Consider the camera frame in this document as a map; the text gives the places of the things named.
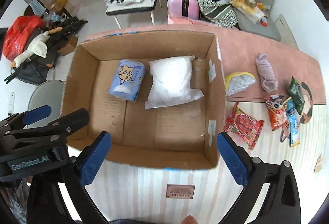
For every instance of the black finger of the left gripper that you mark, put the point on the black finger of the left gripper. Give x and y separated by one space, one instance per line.
66 125

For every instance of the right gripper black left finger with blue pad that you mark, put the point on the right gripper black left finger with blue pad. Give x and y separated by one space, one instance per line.
45 201

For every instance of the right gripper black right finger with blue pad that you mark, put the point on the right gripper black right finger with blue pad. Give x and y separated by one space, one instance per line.
281 204

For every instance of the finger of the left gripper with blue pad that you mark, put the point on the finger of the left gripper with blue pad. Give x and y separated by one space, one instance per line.
20 120

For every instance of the orange cartoon snack packet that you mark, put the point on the orange cartoon snack packet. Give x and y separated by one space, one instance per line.
277 114

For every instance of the red snack packet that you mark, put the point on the red snack packet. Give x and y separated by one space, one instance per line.
244 125

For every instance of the light blue snack packet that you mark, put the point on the light blue snack packet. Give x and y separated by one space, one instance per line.
292 122

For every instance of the white soft pillow pack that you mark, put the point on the white soft pillow pack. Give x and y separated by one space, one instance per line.
171 82

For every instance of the green snack packet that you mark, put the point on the green snack packet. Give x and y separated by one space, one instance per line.
294 90

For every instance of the lilac cloth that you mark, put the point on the lilac cloth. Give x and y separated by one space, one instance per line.
268 80

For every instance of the yellow silver scrub sponge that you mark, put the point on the yellow silver scrub sponge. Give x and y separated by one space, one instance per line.
237 82

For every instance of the grey round stool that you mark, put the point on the grey round stool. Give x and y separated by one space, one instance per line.
48 93

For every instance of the white goose plush toy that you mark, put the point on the white goose plush toy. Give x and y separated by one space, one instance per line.
36 47

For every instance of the blue cartoon tissue pack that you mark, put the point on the blue cartoon tissue pack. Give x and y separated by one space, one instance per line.
127 80

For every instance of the brown cardboard box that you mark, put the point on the brown cardboard box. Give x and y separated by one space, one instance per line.
182 136

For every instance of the red plastic bag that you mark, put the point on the red plastic bag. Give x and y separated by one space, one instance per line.
18 35

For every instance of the pink striped cat rug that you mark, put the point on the pink striped cat rug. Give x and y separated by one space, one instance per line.
167 195

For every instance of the white folding chair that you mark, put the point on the white folding chair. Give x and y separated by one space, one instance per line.
115 8

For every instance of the pink suitcase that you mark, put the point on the pink suitcase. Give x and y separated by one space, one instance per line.
183 8

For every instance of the black white patterned bag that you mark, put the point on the black white patterned bag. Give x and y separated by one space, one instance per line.
218 12

